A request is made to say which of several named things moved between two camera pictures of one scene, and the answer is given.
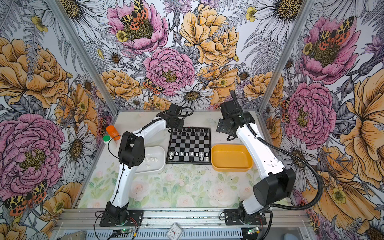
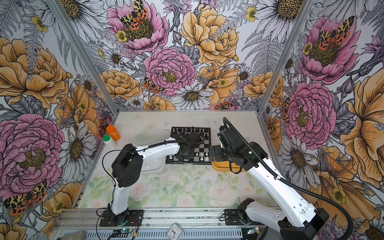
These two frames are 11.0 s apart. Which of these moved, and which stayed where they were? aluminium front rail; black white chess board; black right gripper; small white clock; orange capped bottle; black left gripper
Moved: black right gripper; black left gripper
Stayed: black white chess board; small white clock; aluminium front rail; orange capped bottle
